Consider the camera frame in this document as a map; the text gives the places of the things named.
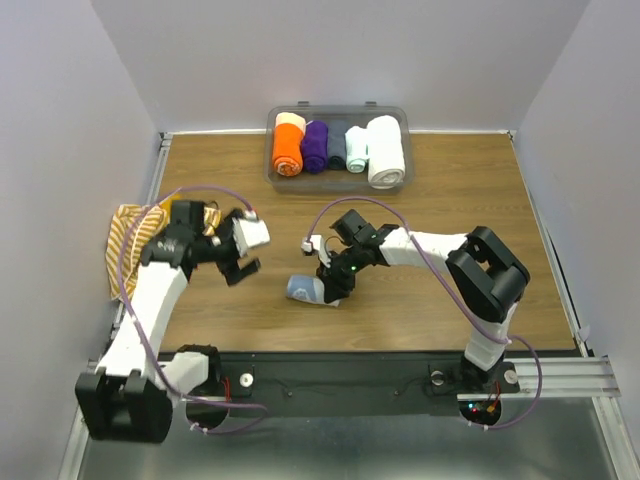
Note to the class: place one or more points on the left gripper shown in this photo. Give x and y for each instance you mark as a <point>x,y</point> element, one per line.
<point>229,268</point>

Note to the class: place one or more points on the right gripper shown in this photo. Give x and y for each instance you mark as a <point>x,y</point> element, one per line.
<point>336,286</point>

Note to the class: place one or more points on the light blue towel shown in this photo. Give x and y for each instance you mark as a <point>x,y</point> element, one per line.
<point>308,289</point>

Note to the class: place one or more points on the yellow striped towel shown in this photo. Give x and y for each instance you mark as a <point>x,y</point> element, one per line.
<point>131,228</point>

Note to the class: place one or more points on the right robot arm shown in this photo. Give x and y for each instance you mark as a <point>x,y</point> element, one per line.
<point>484,278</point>

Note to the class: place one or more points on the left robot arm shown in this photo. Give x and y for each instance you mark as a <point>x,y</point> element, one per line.
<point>130,396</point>

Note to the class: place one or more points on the clear plastic bin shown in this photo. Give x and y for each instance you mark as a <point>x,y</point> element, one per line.
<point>331,181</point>

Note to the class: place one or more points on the white rolled towel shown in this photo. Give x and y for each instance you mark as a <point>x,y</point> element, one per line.
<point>386,161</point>

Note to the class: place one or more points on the mint rolled towel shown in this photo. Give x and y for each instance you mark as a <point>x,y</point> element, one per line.
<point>356,142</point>

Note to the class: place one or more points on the orange rolled towel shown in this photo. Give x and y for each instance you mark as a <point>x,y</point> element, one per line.
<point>289,131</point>

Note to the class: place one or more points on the purple rolled towel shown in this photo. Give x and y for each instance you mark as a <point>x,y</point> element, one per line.
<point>314,147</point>

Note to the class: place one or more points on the dark grey rolled towel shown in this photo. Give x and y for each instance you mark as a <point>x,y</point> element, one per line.
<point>336,145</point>

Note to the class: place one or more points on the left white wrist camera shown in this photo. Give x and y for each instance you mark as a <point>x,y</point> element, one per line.
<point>249,232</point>

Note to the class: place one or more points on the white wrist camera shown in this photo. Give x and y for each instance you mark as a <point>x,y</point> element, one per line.
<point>249,232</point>
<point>315,245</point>

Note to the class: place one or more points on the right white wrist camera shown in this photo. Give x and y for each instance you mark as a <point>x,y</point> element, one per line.
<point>315,245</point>

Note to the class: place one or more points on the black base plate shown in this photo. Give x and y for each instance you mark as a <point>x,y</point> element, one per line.
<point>346,384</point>

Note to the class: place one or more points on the aluminium frame rail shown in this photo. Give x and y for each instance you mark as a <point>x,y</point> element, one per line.
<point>550,429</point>

